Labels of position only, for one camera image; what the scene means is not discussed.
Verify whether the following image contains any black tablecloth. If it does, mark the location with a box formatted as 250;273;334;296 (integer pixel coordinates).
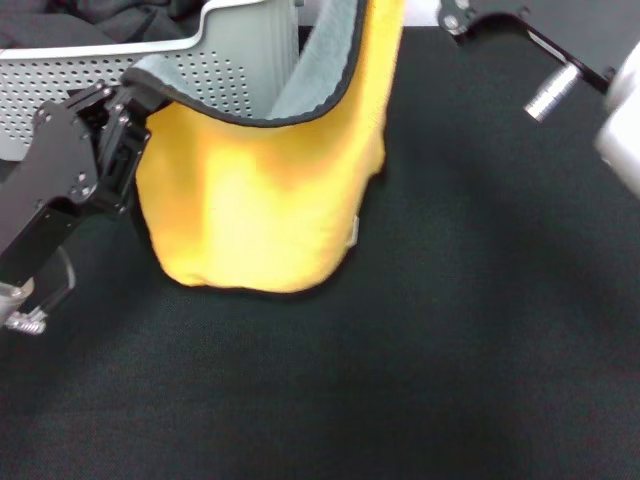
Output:
0;24;640;480

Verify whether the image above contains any grey perforated plastic storage box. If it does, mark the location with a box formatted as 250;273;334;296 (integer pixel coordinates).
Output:
0;0;302;164

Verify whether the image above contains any right gripper cable with connector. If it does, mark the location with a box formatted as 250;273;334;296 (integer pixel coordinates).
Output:
523;62;582;123

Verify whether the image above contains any black cloth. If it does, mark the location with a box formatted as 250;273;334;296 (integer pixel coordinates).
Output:
0;0;217;50

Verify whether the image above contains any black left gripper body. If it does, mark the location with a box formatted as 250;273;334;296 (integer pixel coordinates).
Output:
0;97;130;285

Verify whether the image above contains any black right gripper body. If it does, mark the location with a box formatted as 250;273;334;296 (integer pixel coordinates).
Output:
437;0;640;94

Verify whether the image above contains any yellow grey towel black trim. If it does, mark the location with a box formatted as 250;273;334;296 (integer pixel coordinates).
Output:
122;0;407;302

